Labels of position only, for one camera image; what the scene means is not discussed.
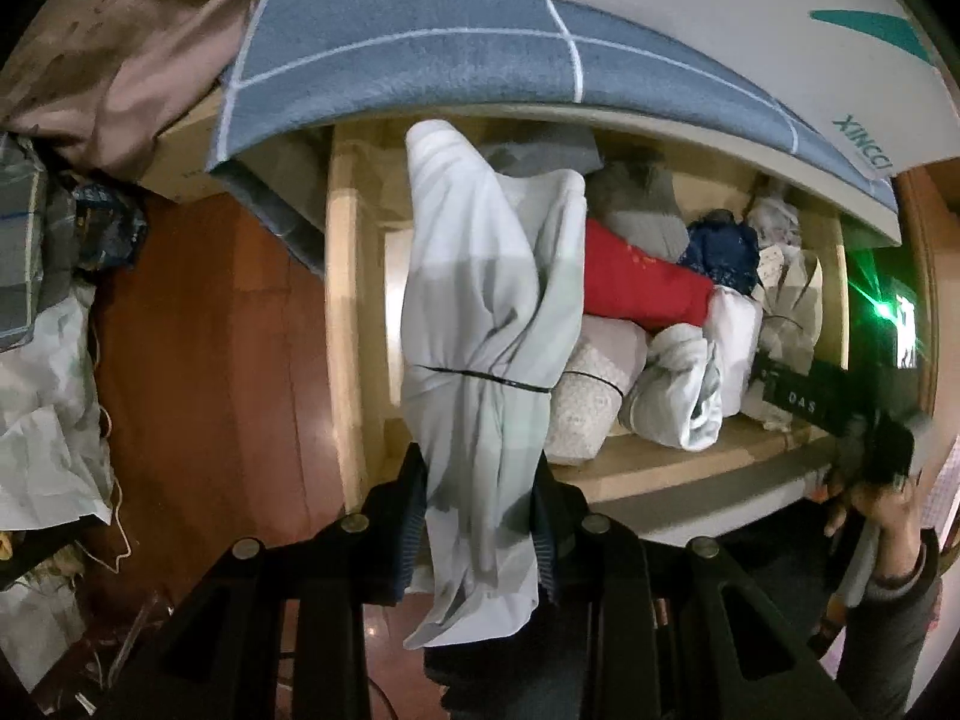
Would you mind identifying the light grey garment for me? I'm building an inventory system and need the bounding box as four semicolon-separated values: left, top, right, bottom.
400;121;586;649

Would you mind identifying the wooden drawer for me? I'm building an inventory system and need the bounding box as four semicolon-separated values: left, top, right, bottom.
325;115;835;544

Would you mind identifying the navy floral underwear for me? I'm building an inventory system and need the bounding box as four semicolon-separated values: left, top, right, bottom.
679;208;760;296

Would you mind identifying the red rolled underwear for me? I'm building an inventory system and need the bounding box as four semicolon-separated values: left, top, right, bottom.
584;218;715;333

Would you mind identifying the person's right hand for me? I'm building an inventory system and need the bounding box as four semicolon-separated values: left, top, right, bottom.
823;472;923;585

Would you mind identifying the white floral bundled garment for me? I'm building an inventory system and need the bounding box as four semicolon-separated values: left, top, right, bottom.
740;195;825;433

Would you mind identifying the pale blue bundled garment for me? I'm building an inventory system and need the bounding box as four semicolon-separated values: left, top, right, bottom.
620;323;722;452

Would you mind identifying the white patterned bedding pile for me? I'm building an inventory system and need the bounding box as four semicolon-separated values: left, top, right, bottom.
2;284;114;689

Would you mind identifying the white hexagon pattern roll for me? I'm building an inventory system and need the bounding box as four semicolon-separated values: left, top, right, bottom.
544;316;649;466

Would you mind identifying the grey ribbed rolled garment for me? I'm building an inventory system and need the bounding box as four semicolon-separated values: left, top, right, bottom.
587;161;690;263

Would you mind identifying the white XINCCI shoe box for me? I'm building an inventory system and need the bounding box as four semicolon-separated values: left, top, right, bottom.
565;0;958;177

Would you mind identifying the blue-grey rolled garment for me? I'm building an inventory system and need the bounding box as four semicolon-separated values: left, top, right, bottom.
480;122;604;177

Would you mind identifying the grey plaid cloth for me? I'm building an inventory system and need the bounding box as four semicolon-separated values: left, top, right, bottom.
0;132;47;351

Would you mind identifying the brown floral blanket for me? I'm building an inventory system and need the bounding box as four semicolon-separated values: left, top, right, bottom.
2;0;257;179

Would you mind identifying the blue checked mattress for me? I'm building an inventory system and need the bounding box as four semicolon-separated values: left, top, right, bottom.
208;0;901;270

